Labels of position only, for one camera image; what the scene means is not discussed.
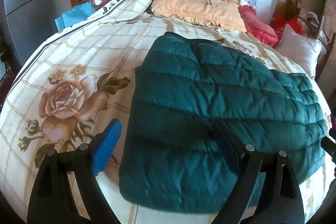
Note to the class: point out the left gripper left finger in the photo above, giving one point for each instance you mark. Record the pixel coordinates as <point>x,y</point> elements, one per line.
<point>51,199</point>

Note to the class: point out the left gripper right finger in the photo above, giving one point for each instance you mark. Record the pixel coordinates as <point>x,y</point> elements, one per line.
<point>280,200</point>

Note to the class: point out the red heart cushion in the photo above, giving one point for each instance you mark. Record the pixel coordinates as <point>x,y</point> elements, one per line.
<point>257,28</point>

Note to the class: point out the yellow fringed pillow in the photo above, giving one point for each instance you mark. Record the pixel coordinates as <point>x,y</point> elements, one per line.
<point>210,13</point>

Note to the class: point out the blue paper bag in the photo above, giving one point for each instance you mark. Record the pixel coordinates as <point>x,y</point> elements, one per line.
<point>75,15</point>

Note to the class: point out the grey refrigerator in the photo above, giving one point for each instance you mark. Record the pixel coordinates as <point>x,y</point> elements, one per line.
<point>25,24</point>

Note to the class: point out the floral cream bed sheet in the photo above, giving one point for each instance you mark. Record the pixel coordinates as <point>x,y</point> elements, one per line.
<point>82,77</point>

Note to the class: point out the white pillow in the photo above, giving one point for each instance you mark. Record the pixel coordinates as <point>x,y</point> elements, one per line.
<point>300,49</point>

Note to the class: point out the green quilted puffer jacket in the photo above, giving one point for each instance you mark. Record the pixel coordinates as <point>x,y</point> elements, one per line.
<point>171,161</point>

